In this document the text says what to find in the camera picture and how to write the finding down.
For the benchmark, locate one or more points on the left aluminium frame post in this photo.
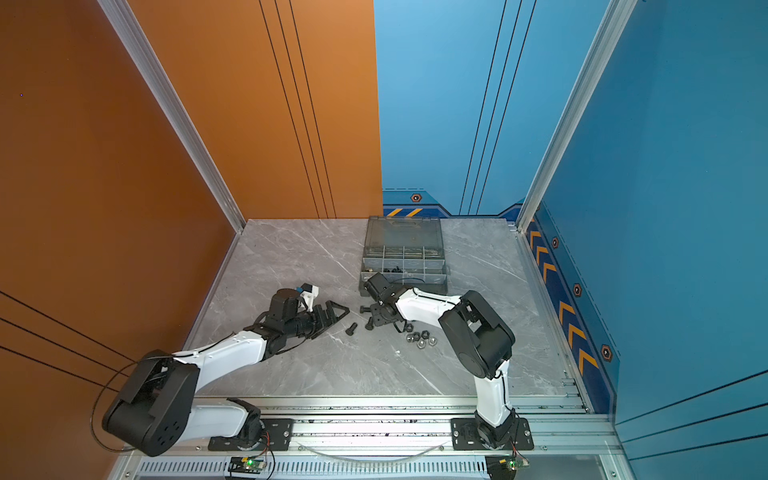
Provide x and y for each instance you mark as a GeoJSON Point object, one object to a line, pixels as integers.
{"type": "Point", "coordinates": [128, 29]}

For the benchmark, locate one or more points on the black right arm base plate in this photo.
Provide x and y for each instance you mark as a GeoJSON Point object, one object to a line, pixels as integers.
{"type": "Point", "coordinates": [476, 434]}

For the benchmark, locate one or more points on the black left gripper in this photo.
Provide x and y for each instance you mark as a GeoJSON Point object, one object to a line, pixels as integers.
{"type": "Point", "coordinates": [331, 318]}

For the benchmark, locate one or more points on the small right circuit board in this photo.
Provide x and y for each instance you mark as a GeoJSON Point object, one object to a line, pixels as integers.
{"type": "Point", "coordinates": [505, 467]}

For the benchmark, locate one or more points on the clear grey compartment organizer box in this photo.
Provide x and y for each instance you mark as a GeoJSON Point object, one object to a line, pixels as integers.
{"type": "Point", "coordinates": [407, 251]}

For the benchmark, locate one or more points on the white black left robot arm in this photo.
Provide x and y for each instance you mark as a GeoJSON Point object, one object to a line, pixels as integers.
{"type": "Point", "coordinates": [156, 407]}

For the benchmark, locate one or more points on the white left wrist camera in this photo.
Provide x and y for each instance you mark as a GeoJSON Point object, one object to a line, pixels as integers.
{"type": "Point", "coordinates": [308, 294]}

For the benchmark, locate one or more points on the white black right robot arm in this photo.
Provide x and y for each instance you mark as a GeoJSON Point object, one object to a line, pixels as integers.
{"type": "Point", "coordinates": [479, 337]}

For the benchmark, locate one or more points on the aluminium front rail frame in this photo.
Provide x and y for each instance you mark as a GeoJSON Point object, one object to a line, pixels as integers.
{"type": "Point", "coordinates": [409, 437]}

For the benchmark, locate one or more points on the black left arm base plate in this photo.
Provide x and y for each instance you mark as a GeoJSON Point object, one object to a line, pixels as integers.
{"type": "Point", "coordinates": [272, 434]}

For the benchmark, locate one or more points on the aluminium corner frame post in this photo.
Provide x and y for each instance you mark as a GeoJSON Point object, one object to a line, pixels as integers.
{"type": "Point", "coordinates": [609, 32]}

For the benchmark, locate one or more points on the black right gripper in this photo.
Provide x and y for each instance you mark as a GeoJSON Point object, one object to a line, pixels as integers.
{"type": "Point", "coordinates": [377, 320]}

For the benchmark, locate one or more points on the green circuit board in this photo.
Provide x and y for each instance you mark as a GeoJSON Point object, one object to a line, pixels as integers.
{"type": "Point", "coordinates": [247, 467]}

